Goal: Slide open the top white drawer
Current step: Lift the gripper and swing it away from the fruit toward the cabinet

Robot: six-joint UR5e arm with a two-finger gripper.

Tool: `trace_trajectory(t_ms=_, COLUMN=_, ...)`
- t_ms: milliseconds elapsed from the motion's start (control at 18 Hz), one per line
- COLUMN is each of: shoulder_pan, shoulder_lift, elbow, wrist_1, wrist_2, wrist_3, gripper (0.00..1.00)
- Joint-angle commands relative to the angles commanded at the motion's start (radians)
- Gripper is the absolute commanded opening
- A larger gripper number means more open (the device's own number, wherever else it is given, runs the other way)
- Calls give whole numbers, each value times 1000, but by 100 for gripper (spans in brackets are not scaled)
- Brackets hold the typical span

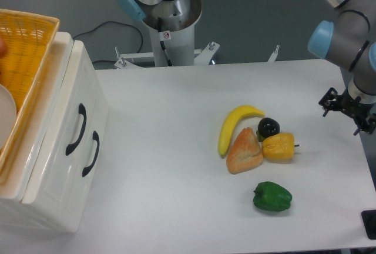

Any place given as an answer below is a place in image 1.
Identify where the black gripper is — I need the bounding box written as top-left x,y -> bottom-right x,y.
318,87 -> 375,135

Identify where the black top drawer handle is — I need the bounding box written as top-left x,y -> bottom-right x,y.
65,103 -> 87,156

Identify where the black drawer handle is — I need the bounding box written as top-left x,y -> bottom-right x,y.
65,103 -> 87,156
82,131 -> 100,178

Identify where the white drawer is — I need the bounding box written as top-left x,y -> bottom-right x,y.
23,41 -> 109,204

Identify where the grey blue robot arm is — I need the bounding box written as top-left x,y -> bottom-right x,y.
116,0 -> 375,134

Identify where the white drawer cabinet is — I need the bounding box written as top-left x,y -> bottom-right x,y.
0,31 -> 110,234

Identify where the yellow bell pepper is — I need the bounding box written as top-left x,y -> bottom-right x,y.
261,133 -> 300,161

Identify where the dark purple eggplant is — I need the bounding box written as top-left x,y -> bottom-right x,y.
256,118 -> 280,142

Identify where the yellow banana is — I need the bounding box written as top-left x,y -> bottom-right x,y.
217,105 -> 265,157

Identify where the black corner object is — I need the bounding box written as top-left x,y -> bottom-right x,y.
361,209 -> 376,240

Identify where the orange bread pastry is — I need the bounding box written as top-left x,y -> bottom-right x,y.
226,127 -> 264,175

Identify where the green bell pepper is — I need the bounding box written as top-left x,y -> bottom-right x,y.
253,181 -> 293,212

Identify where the yellow woven basket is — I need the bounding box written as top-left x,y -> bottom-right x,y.
1,9 -> 60,175

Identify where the white plate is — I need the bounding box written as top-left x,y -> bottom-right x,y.
0,85 -> 16,149

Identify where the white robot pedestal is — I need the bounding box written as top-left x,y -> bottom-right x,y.
116,0 -> 220,67

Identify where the black lower drawer handle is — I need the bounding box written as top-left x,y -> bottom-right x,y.
82,131 -> 100,178

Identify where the black cable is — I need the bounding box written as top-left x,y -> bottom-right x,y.
72,21 -> 143,64

